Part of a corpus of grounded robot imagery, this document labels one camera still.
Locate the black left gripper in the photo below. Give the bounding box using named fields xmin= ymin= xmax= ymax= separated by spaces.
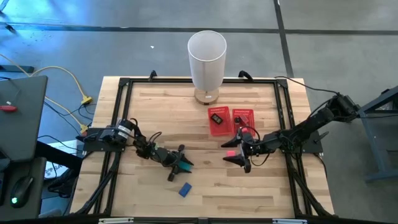
xmin=157 ymin=144 xmax=195 ymax=182

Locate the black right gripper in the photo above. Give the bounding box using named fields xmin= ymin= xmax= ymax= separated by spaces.
xmin=221 ymin=126 xmax=267 ymax=174

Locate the dark blue plastic box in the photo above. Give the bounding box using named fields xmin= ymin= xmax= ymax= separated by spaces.
xmin=178 ymin=182 xmax=193 ymax=198

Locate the red plastic basket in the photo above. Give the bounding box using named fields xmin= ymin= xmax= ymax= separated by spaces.
xmin=231 ymin=108 xmax=256 ymax=136
xmin=207 ymin=106 xmax=233 ymax=137

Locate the white shade wooden base lamp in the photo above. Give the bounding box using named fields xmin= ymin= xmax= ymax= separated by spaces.
xmin=187 ymin=30 xmax=228 ymax=106

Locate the white printed carton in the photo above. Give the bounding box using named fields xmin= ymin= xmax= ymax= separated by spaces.
xmin=45 ymin=139 xmax=84 ymax=180

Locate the dark grey side table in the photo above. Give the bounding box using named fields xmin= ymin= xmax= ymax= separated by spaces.
xmin=0 ymin=157 xmax=47 ymax=220

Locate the black computer mouse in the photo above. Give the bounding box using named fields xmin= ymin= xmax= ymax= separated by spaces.
xmin=10 ymin=175 xmax=34 ymax=208

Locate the grey side desk top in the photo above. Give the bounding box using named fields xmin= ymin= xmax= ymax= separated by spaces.
xmin=0 ymin=75 xmax=49 ymax=162

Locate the black floor bar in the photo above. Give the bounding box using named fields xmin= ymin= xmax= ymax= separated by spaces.
xmin=0 ymin=64 xmax=35 ymax=74

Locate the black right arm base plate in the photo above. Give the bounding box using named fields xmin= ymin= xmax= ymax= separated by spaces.
xmin=278 ymin=129 xmax=324 ymax=155

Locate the silver metal bracket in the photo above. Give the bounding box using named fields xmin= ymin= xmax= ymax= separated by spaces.
xmin=98 ymin=218 xmax=134 ymax=224
xmin=272 ymin=218 xmax=308 ymax=224

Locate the black aluminium table frame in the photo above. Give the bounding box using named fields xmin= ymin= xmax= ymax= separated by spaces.
xmin=70 ymin=76 xmax=335 ymax=218

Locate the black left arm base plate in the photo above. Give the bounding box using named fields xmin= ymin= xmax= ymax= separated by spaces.
xmin=83 ymin=127 xmax=125 ymax=153

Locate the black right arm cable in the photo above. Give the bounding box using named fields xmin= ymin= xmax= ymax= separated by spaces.
xmin=274 ymin=75 xmax=340 ymax=95

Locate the yellow extension cable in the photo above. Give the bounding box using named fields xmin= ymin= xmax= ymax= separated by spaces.
xmin=0 ymin=54 xmax=90 ymax=134
xmin=29 ymin=65 xmax=93 ymax=105

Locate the dark blue-grey table frame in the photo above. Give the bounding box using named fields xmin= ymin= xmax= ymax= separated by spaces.
xmin=343 ymin=85 xmax=398 ymax=183

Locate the red handled screwdriver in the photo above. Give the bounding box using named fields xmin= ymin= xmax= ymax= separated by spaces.
xmin=0 ymin=89 xmax=22 ymax=113

